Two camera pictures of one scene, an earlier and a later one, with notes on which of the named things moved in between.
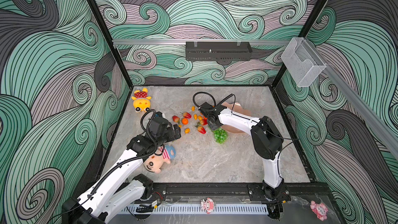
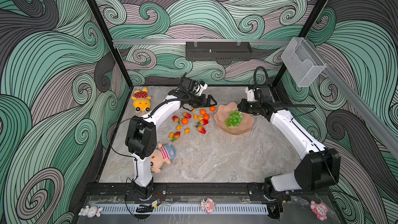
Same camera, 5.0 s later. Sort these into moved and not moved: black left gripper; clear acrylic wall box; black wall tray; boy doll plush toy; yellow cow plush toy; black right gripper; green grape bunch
Moved: black right gripper; black left gripper; green grape bunch
Not moved: clear acrylic wall box; boy doll plush toy; yellow cow plush toy; black wall tray
